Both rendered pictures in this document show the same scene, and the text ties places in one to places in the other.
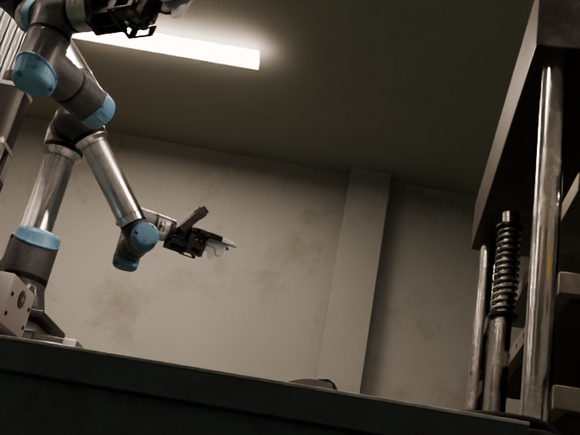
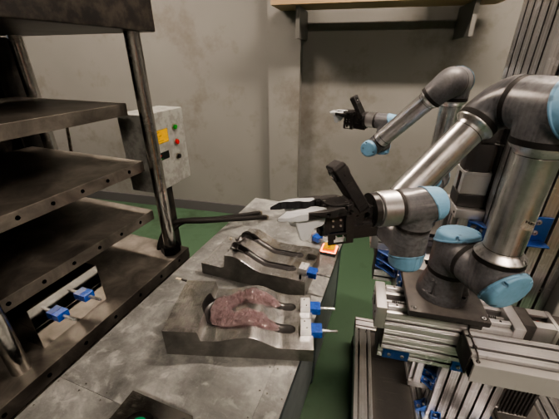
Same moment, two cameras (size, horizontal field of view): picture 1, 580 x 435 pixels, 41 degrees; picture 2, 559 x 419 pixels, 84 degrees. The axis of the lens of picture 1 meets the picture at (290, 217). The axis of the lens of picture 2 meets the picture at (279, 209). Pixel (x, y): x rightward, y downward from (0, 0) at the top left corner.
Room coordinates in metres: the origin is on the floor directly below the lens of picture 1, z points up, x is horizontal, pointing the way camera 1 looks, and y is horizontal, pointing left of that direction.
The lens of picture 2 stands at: (2.79, 0.27, 1.72)
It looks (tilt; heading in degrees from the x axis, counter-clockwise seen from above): 26 degrees down; 191
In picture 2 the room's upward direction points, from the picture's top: straight up
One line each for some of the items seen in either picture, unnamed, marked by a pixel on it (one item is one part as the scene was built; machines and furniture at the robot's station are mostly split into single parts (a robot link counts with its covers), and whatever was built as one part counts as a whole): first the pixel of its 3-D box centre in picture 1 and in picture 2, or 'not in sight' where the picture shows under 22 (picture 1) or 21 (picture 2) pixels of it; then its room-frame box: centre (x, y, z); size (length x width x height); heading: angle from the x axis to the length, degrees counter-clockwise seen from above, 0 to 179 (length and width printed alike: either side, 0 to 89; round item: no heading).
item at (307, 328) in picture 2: not in sight; (319, 330); (1.99, 0.26, 0.86); 0.13 x 0.05 x 0.05; 97
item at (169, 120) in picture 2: not in sight; (172, 233); (1.28, -0.69, 0.74); 0.30 x 0.22 x 1.47; 170
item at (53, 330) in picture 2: not in sight; (27, 288); (2.01, -0.92, 0.87); 0.50 x 0.27 x 0.17; 80
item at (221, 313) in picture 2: not in sight; (244, 307); (1.97, -0.02, 0.90); 0.26 x 0.18 x 0.08; 97
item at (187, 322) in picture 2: not in sight; (244, 317); (1.98, -0.02, 0.86); 0.50 x 0.26 x 0.11; 97
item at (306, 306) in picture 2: not in sight; (317, 308); (1.88, 0.24, 0.86); 0.13 x 0.05 x 0.05; 97
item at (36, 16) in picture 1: (55, 16); (386, 122); (1.19, 0.49, 1.43); 0.11 x 0.08 x 0.09; 61
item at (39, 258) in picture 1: (32, 254); (455, 248); (1.93, 0.64, 1.20); 0.13 x 0.12 x 0.14; 23
